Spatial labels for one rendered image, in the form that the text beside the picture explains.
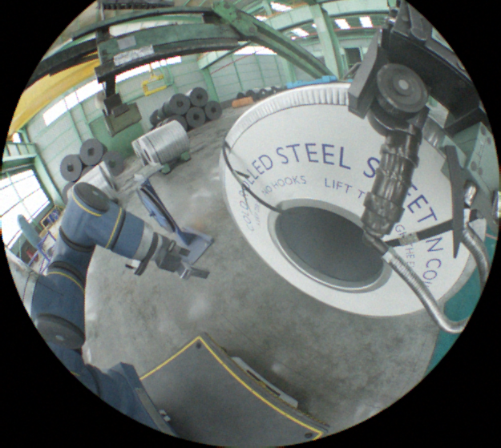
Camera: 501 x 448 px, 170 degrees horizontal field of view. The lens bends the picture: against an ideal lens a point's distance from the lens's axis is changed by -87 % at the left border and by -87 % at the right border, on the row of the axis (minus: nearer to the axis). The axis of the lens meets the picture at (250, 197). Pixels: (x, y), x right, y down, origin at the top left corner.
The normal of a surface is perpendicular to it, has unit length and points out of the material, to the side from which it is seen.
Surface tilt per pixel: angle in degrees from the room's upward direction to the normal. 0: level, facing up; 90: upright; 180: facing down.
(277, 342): 0
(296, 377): 0
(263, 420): 0
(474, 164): 58
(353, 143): 90
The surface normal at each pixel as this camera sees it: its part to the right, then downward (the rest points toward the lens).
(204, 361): -0.26, -0.78
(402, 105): -0.55, 0.11
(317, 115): -0.65, 0.58
